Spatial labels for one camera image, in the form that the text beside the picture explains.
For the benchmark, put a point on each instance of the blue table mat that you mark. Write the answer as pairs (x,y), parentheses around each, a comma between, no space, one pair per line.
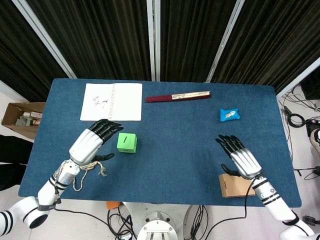
(175,150)

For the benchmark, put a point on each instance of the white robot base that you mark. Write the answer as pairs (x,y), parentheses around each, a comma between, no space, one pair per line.
(160,222)

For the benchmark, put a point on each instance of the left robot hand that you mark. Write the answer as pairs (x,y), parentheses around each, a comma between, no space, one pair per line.
(86,145)

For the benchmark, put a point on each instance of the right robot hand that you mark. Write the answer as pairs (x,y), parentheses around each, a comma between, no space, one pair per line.
(243,160)

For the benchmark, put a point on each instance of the blue snack packet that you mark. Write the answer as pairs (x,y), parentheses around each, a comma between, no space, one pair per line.
(230,114)

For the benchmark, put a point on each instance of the orange object under table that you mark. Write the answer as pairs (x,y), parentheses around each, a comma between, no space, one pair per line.
(113,204)

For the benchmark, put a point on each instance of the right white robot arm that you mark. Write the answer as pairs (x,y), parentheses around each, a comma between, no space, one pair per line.
(277,202)

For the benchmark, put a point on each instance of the green cube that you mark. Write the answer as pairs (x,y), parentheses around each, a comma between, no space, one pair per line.
(127,143)

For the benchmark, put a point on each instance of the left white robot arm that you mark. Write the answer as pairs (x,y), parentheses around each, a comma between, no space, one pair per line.
(47,190)

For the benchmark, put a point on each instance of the small brown cardboard box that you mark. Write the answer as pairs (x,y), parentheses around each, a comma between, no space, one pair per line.
(233,186)

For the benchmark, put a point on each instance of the open cardboard box with items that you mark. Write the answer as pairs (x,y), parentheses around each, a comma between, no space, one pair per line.
(21,118)

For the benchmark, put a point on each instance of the dark red folded fan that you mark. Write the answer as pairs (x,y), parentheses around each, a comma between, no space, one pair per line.
(175,97)

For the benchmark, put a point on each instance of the open white notebook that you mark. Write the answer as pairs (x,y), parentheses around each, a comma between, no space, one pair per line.
(112,102)

